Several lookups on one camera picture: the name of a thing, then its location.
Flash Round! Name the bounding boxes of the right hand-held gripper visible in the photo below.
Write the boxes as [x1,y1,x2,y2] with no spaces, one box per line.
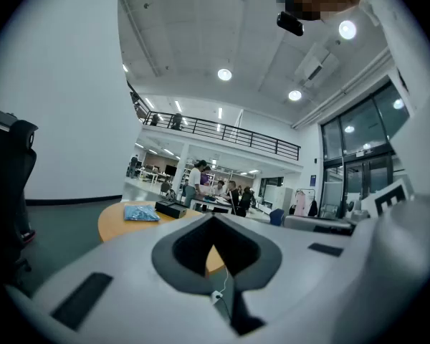
[343,178,416,229]

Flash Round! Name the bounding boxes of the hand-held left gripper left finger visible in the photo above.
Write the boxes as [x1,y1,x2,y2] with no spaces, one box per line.
[6,212,234,344]

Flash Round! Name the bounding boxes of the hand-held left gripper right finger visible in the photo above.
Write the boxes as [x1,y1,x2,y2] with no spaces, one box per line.
[213,212,360,332]

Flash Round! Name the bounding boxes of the blue office chair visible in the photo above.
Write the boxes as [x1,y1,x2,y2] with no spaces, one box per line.
[269,208,286,227]

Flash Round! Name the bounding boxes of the black-framed glass doors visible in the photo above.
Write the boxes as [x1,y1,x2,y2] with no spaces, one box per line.
[320,80,411,219]

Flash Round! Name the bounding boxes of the clothes rack with garments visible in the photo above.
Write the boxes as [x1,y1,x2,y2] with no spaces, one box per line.
[294,188,319,217]

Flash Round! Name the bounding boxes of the round wooden table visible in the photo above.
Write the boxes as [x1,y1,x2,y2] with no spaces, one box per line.
[97,201,226,277]

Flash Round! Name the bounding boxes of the white cabinet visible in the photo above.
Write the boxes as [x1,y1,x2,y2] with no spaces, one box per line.
[263,185,294,211]

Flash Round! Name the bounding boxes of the blue plastic packet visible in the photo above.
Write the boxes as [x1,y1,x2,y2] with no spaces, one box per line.
[123,203,161,223]

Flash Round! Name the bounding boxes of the black flat box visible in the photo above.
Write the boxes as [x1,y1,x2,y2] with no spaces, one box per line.
[154,199,189,219]

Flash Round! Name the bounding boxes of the white work table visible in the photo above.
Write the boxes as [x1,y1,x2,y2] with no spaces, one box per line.
[189,193,236,215]

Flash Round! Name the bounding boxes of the person's white shirt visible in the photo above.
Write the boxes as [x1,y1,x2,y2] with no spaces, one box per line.
[343,0,430,336]

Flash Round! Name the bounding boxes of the black balcony railing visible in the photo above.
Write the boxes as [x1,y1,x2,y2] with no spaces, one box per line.
[127,80,302,161]

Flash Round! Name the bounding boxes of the white ceiling air conditioner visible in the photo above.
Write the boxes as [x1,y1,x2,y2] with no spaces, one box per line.
[294,42,340,89]

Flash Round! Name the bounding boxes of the black office chair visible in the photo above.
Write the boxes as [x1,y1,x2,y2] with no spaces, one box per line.
[0,107,39,293]

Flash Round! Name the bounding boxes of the white cable with plug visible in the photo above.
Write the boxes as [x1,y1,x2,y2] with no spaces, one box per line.
[211,265,234,324]

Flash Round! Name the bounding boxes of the black head-worn camera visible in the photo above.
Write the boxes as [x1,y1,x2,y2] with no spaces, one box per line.
[276,11,305,37]

